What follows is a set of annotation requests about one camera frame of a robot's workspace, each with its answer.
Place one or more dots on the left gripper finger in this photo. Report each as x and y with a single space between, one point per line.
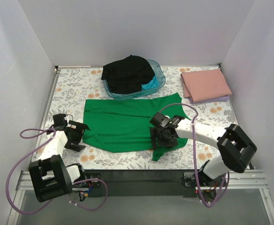
78 125
74 147

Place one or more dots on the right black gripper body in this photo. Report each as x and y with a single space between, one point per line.
156 139

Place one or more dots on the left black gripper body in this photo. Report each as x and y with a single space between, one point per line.
75 135

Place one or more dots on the green t-shirt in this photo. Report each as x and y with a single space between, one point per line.
124 126

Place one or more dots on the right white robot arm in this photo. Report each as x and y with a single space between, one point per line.
235 147

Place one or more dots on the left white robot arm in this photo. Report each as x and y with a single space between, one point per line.
50 177

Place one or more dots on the light blue t-shirt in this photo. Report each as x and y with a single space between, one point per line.
148 84

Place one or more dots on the blue plastic basket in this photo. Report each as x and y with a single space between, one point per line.
159 82

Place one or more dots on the folded pink t-shirt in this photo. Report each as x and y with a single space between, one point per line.
201 86

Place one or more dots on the black t-shirt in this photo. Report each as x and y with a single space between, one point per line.
127 75

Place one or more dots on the folded lavender t-shirt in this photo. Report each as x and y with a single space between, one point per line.
218 99

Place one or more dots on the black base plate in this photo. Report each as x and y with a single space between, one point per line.
119 183

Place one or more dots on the aluminium frame rail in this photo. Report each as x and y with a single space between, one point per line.
250 179

